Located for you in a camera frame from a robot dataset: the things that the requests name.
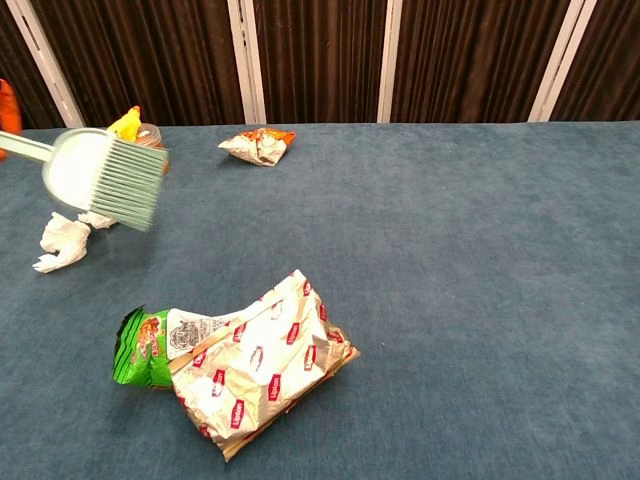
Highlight mint green hand brush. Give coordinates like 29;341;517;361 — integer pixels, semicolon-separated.
0;127;170;233

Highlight crumpled orange snack wrapper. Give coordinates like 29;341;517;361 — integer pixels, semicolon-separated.
217;127;297;167

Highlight silver foil bag red logos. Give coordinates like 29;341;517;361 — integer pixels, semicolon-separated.
168;269;361;462

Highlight dark brown curtain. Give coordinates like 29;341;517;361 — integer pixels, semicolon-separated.
0;0;640;139

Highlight orange jar with yellow toy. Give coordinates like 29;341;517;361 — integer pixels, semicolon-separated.
133;122;171;176

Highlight green snack bag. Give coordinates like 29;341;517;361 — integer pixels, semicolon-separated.
112;306;244;390

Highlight yellow rubber chicken toy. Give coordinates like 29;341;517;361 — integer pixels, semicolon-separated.
106;105;142;143

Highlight white metal frame post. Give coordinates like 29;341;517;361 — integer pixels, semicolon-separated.
4;0;86;129
376;0;404;124
227;0;267;125
527;0;599;123

